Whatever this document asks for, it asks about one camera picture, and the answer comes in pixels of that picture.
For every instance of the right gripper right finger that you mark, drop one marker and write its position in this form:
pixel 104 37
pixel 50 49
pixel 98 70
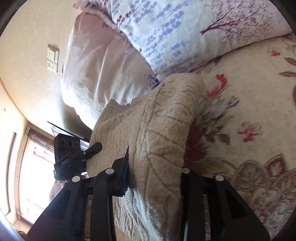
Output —
pixel 230 217

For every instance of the pink lower pillow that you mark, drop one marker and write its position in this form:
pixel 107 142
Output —
pixel 101 65

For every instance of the beige wall switch plate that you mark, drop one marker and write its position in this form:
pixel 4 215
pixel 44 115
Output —
pixel 52 58

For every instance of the lavender print top pillow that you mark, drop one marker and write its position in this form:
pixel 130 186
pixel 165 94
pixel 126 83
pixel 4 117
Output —
pixel 179 36

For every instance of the floral bed sheet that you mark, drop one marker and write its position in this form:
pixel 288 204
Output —
pixel 245 127

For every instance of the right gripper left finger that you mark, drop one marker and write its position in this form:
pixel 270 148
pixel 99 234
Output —
pixel 84 204

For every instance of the beige cable-knit sweater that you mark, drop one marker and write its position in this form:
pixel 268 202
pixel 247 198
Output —
pixel 153 131

